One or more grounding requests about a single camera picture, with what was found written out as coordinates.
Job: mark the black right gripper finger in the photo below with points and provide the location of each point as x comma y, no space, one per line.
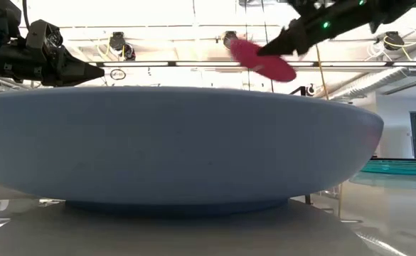
293,35
304,49

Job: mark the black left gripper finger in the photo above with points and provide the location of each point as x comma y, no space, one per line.
85,74

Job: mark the pink plate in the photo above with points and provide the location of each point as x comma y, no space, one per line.
264,65

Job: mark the blue plate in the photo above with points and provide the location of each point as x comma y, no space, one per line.
175,142

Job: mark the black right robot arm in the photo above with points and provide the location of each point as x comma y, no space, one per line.
392,10

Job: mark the black red ceiling reel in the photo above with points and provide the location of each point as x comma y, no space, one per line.
129,52

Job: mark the long ceiling light bar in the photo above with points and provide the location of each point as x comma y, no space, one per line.
207,64

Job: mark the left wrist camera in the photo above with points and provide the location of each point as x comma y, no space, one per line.
44,37

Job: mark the silver ventilation duct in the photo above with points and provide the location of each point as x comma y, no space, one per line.
382,80

